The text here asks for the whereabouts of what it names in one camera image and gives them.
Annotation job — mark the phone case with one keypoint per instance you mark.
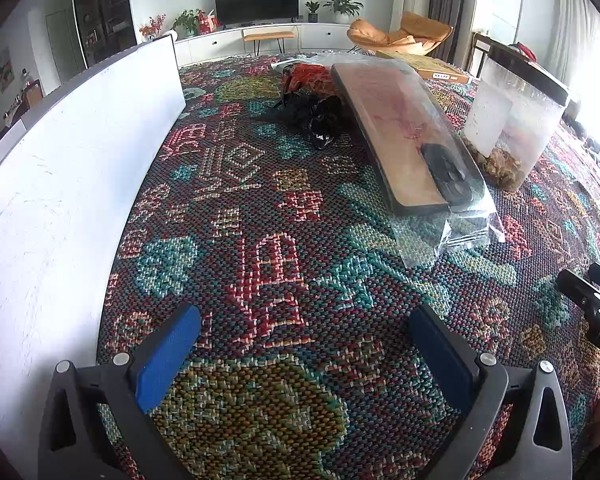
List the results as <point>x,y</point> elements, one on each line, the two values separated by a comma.
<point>400,135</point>

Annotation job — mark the flat cardboard box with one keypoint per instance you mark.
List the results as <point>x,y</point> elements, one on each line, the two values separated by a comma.
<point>430,66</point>

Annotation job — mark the grey curtain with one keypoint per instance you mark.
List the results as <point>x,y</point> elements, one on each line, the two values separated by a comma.
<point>450,5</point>

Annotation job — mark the white board panel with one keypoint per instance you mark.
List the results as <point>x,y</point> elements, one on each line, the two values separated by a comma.
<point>65,185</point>

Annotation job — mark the colourful woven blanket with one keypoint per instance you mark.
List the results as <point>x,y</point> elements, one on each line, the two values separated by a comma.
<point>290,260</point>

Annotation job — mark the white sheer curtain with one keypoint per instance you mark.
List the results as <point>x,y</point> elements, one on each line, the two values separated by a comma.
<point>575,25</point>

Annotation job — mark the clear container with black lid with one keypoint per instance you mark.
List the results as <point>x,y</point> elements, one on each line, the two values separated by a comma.
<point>520,125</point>

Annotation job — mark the white television cabinet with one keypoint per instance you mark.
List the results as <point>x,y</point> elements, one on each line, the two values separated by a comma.
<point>215,42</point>

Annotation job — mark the black television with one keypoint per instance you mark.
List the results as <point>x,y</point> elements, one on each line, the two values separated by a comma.
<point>256,2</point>

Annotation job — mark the white door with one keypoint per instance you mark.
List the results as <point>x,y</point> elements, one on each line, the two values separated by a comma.
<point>64,47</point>

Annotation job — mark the red gift box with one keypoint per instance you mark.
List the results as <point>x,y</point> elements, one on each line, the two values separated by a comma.
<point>207,23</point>

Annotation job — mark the wooden chair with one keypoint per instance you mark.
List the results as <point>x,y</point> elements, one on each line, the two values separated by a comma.
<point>33,94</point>

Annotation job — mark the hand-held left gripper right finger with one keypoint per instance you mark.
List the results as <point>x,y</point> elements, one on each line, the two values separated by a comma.
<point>442,355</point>

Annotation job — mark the wooden stool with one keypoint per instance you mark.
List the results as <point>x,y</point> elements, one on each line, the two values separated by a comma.
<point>267,35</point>

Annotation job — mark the bushy green potted plant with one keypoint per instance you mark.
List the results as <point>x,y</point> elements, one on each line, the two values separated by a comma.
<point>186,22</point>

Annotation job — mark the red flowers in white vase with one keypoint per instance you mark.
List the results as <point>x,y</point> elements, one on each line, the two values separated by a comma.
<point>152,27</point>

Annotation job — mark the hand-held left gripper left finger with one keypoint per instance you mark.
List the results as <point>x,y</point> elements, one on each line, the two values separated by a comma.
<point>167,355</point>

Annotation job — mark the framed wall painting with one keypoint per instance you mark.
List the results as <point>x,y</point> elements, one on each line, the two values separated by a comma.
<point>5,70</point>

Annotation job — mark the orange lounge chair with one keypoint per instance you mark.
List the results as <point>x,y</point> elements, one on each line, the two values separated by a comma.
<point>415,27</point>

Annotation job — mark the dark display cabinet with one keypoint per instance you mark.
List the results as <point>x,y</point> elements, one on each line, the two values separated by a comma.
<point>105,10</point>

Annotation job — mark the orange red cloth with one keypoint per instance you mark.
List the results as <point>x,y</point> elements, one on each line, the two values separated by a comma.
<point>312,77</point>

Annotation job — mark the large green potted plant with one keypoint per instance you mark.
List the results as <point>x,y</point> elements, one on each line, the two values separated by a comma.
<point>342,4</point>

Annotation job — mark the small potted plant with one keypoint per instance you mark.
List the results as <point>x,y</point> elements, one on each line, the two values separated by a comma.
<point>312,9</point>

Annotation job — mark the black lace cloth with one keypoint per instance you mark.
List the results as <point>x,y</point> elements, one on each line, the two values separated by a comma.
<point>310,112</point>

